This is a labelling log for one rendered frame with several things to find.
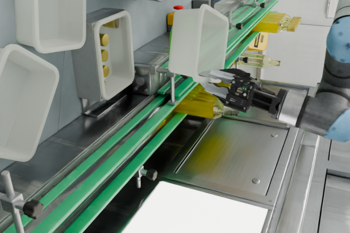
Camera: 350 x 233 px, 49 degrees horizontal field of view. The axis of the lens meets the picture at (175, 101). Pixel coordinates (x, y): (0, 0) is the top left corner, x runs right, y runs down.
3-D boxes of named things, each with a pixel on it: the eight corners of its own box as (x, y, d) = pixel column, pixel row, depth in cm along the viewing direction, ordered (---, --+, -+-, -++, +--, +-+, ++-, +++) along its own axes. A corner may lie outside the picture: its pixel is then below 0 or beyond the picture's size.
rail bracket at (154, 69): (150, 102, 122) (187, 108, 117) (148, 51, 114) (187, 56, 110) (154, 98, 124) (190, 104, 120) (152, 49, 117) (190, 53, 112)
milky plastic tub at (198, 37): (166, 0, 85) (203, 1, 82) (199, 17, 106) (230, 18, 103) (158, 77, 87) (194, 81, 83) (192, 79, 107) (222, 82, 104)
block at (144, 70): (131, 93, 123) (150, 96, 121) (129, 66, 119) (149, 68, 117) (136, 89, 126) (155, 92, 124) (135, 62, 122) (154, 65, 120)
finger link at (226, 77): (195, 63, 89) (232, 75, 86) (203, 63, 95) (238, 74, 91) (191, 75, 90) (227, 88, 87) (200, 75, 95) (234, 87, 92)
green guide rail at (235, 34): (157, 93, 125) (179, 97, 122) (157, 90, 125) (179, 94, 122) (267, -2, 269) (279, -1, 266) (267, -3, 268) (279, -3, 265)
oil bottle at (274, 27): (244, 30, 223) (294, 35, 213) (245, 21, 221) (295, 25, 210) (247, 28, 228) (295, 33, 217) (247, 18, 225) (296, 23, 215)
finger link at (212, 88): (190, 77, 90) (227, 89, 87) (199, 76, 95) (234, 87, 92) (187, 90, 91) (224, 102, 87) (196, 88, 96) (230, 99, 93)
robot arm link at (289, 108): (308, 93, 87) (296, 126, 88) (288, 87, 88) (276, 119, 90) (304, 96, 80) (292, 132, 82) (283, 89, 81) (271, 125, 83)
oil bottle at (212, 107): (162, 109, 132) (221, 121, 124) (161, 95, 130) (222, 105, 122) (169, 103, 137) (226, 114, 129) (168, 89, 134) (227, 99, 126)
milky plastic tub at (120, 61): (78, 98, 108) (104, 103, 105) (67, 20, 98) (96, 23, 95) (111, 77, 122) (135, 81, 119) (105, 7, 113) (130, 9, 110)
